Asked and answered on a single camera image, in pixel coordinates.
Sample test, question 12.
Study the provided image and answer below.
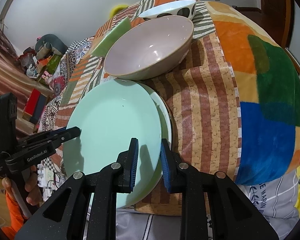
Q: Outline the white sliding wardrobe door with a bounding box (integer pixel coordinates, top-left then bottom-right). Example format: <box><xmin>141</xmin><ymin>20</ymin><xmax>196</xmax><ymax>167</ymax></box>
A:
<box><xmin>287</xmin><ymin>0</ymin><xmax>300</xmax><ymax>73</ymax></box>

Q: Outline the striped patchwork blanket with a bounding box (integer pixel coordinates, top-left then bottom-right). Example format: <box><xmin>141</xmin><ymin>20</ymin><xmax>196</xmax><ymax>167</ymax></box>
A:
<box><xmin>56</xmin><ymin>0</ymin><xmax>242</xmax><ymax>217</ymax></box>

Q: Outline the pink plush rabbit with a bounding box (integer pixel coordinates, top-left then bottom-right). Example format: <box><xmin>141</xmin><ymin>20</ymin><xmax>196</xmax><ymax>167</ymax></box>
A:
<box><xmin>41</xmin><ymin>71</ymin><xmax>54</xmax><ymax>85</ymax></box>

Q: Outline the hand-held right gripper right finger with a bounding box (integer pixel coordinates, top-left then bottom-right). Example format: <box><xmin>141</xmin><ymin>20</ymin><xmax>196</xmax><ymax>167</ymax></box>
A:
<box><xmin>160</xmin><ymin>138</ymin><xmax>278</xmax><ymax>240</ymax></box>

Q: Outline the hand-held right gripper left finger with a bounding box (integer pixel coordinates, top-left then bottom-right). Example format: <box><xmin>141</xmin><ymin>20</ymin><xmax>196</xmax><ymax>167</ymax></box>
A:
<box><xmin>14</xmin><ymin>137</ymin><xmax>139</xmax><ymax>240</ymax></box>

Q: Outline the pile of small toys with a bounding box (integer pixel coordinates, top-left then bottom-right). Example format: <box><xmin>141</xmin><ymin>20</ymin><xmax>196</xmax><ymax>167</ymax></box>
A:
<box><xmin>16</xmin><ymin>46</ymin><xmax>44</xmax><ymax>78</ymax></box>

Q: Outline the mint green plate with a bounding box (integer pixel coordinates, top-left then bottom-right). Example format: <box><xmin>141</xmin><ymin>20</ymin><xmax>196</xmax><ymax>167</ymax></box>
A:
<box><xmin>63</xmin><ymin>81</ymin><xmax>163</xmax><ymax>209</ymax></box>

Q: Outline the white bowl with dark dots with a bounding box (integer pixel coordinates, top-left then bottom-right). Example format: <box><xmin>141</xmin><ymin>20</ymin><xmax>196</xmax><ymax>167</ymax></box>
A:
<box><xmin>139</xmin><ymin>0</ymin><xmax>197</xmax><ymax>20</ymax></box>

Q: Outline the person's left hand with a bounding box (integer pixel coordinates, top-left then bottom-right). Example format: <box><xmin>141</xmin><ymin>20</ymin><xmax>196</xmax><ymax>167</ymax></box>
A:
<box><xmin>1</xmin><ymin>171</ymin><xmax>42</xmax><ymax>207</ymax></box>

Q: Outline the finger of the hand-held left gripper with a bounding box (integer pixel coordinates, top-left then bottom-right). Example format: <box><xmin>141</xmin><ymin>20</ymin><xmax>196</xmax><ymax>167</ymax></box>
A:
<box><xmin>47</xmin><ymin>126</ymin><xmax>81</xmax><ymax>149</ymax></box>
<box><xmin>16</xmin><ymin>128</ymin><xmax>68</xmax><ymax>147</ymax></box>

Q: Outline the pink bowl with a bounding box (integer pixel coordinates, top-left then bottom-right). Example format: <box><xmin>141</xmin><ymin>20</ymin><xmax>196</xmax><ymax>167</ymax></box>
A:
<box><xmin>104</xmin><ymin>15</ymin><xmax>194</xmax><ymax>80</ymax></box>

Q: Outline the dark blue box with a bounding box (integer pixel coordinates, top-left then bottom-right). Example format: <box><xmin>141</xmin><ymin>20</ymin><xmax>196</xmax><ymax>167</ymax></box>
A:
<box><xmin>32</xmin><ymin>95</ymin><xmax>48</xmax><ymax>125</ymax></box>

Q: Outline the mint green bowl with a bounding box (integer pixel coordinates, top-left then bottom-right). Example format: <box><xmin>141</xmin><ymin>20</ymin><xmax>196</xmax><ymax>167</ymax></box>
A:
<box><xmin>89</xmin><ymin>17</ymin><xmax>132</xmax><ymax>57</ymax></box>

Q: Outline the colourful fleece blanket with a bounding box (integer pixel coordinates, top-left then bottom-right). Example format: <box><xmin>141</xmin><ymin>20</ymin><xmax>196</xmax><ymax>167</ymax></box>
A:
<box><xmin>205</xmin><ymin>1</ymin><xmax>300</xmax><ymax>187</ymax></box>

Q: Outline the yellow foam noodle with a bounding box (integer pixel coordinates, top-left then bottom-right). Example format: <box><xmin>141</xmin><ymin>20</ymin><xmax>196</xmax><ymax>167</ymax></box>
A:
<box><xmin>109</xmin><ymin>4</ymin><xmax>128</xmax><ymax>17</ymax></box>

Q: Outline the striped curtain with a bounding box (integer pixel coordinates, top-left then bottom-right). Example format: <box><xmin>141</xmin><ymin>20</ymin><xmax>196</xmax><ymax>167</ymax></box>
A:
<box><xmin>0</xmin><ymin>17</ymin><xmax>53</xmax><ymax>155</ymax></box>

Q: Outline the purple plate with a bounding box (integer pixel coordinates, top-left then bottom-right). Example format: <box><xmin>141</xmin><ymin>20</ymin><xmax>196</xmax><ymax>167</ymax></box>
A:
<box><xmin>162</xmin><ymin>100</ymin><xmax>177</xmax><ymax>155</ymax></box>

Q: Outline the red box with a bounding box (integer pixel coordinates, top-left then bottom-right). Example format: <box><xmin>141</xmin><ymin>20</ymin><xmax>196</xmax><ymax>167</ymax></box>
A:
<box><xmin>22</xmin><ymin>89</ymin><xmax>42</xmax><ymax>117</ymax></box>

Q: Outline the grey plush toy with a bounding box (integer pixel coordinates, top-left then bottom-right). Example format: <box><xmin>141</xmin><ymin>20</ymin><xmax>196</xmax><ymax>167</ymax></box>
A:
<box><xmin>35</xmin><ymin>34</ymin><xmax>68</xmax><ymax>55</ymax></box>

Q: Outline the white plate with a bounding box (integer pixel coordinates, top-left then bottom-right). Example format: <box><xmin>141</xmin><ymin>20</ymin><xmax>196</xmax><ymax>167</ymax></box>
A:
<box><xmin>137</xmin><ymin>82</ymin><xmax>172</xmax><ymax>145</ymax></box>

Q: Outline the patterned quilt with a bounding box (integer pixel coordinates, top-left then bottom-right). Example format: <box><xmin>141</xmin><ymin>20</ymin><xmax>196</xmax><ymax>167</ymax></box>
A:
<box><xmin>37</xmin><ymin>37</ymin><xmax>95</xmax><ymax>140</ymax></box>

